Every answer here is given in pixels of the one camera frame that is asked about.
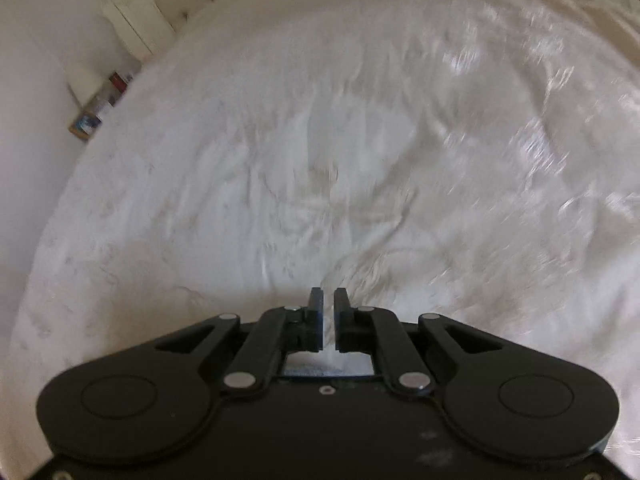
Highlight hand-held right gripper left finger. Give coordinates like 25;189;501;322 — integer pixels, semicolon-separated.
155;287;326;398

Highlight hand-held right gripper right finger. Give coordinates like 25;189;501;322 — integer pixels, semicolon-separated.
333;287;505;397

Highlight white tufted headboard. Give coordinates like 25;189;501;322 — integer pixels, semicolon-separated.
102;0;321;60

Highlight white floral bedspread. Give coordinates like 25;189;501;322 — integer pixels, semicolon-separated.
0;0;640;480

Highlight small silver picture frame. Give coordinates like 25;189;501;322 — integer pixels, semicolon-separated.
90;87;122;121

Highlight wooden picture frame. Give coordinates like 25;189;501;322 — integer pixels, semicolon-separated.
68;110;103;142

